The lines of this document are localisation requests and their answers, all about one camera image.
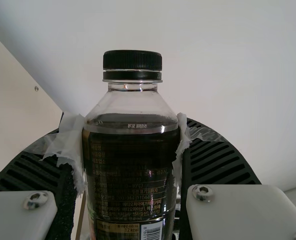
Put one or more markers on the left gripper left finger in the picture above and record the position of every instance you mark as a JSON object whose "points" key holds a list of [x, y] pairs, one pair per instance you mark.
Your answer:
{"points": [[25, 175]]}

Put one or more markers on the dark coffee bottle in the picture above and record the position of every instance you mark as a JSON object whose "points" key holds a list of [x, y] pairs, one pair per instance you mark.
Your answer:
{"points": [[128, 162]]}

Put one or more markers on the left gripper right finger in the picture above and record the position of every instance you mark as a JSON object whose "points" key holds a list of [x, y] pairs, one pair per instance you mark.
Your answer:
{"points": [[220, 165]]}

